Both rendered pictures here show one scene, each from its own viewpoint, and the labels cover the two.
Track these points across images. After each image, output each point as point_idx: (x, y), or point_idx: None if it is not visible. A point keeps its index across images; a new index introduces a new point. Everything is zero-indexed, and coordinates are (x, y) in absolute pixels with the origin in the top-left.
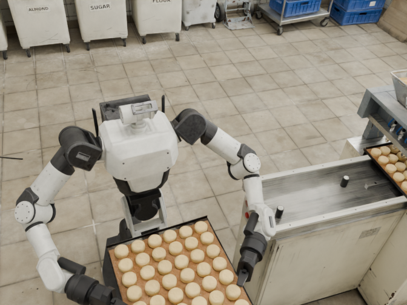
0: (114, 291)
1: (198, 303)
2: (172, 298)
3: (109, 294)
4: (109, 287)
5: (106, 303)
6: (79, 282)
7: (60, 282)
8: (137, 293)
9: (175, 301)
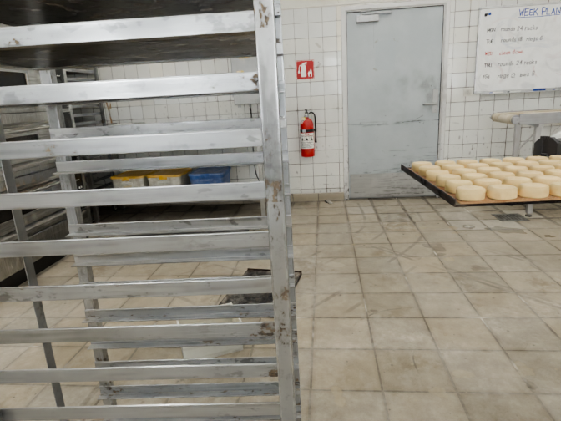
0: (553, 144)
1: (558, 170)
2: (560, 164)
3: (544, 138)
4: (557, 140)
5: (534, 144)
6: (558, 139)
7: (553, 135)
8: (559, 156)
9: (555, 165)
